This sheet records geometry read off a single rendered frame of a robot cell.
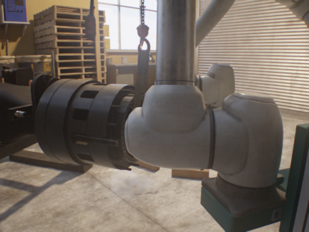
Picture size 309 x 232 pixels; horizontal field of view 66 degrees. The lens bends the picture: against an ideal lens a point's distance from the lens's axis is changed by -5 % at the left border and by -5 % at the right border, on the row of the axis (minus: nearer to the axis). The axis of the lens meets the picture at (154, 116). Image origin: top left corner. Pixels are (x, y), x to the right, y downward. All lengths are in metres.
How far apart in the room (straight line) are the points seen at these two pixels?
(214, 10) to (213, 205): 0.56
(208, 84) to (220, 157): 0.36
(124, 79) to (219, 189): 5.65
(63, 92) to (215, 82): 0.93
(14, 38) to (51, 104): 4.44
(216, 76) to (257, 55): 5.87
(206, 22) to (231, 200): 0.52
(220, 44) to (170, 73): 6.75
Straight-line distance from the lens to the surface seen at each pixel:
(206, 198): 0.73
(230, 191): 0.66
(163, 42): 0.62
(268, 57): 6.63
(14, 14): 5.67
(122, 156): 1.39
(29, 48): 5.93
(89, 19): 1.44
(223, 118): 0.59
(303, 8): 1.27
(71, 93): 1.48
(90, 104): 1.38
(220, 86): 0.89
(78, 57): 5.00
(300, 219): 0.70
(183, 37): 0.61
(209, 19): 0.82
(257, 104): 0.59
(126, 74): 6.24
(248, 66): 6.85
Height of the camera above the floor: 1.27
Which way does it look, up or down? 13 degrees down
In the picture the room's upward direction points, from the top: straight up
